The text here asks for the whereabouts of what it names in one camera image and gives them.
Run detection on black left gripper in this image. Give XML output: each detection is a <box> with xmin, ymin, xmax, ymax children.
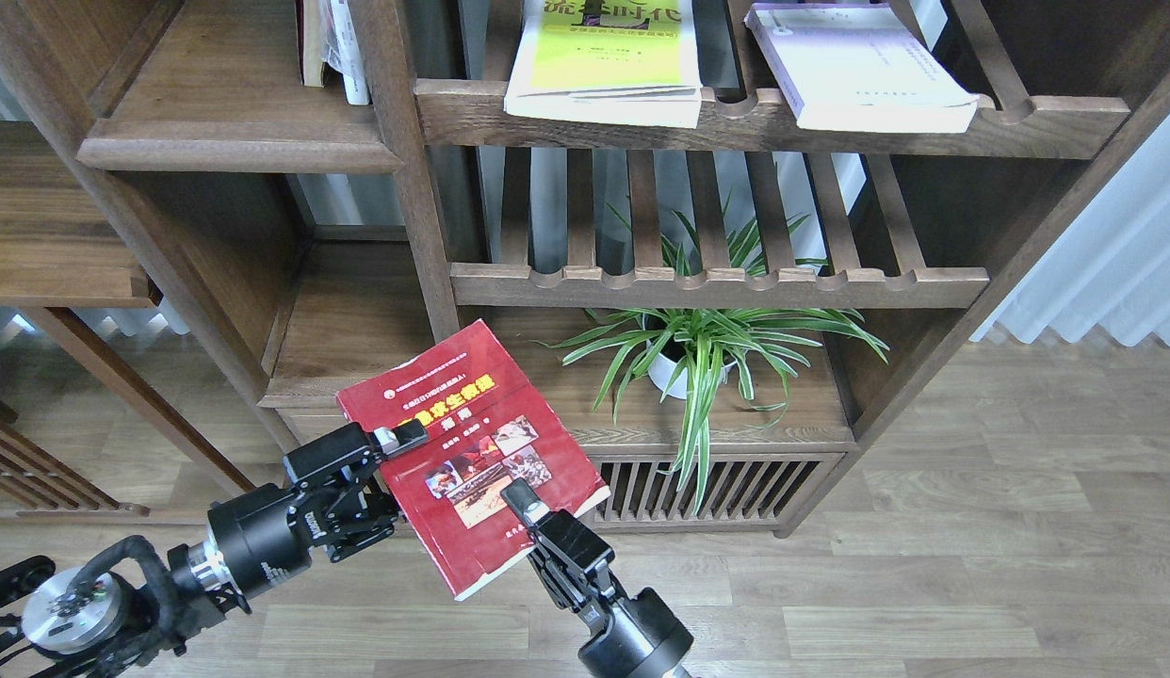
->
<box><xmin>206</xmin><ymin>420</ymin><xmax>431</xmax><ymax>598</ymax></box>

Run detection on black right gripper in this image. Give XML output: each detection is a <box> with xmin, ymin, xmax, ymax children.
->
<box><xmin>500</xmin><ymin>479</ymin><xmax>693</xmax><ymax>677</ymax></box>

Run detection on red paperback book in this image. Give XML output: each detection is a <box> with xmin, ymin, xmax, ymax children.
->
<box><xmin>336</xmin><ymin>321</ymin><xmax>610</xmax><ymax>601</ymax></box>

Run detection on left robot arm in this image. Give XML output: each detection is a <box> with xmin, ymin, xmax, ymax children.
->
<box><xmin>0</xmin><ymin>422</ymin><xmax>429</xmax><ymax>677</ymax></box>

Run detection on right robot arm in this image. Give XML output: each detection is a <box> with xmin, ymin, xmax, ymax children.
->
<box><xmin>501</xmin><ymin>479</ymin><xmax>693</xmax><ymax>677</ymax></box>

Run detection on upright books on shelf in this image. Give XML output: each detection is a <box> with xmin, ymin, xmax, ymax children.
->
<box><xmin>295</xmin><ymin>1</ymin><xmax>371</xmax><ymax>105</ymax></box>

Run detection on spider plant in white pot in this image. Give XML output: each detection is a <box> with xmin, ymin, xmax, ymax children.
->
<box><xmin>544</xmin><ymin>193</ymin><xmax>892</xmax><ymax>515</ymax></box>

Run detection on large dark wooden bookshelf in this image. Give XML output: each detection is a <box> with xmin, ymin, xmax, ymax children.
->
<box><xmin>0</xmin><ymin>1</ymin><xmax>1170</xmax><ymax>537</ymax></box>

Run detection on yellow-green paperback book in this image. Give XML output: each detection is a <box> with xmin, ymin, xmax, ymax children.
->
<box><xmin>503</xmin><ymin>1</ymin><xmax>702</xmax><ymax>129</ymax></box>

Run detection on white lavender paperback book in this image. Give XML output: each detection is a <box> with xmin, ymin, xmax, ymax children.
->
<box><xmin>744</xmin><ymin>4</ymin><xmax>980</xmax><ymax>133</ymax></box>

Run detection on white curtain right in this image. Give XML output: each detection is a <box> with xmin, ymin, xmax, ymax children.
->
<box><xmin>971</xmin><ymin>114</ymin><xmax>1170</xmax><ymax>347</ymax></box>

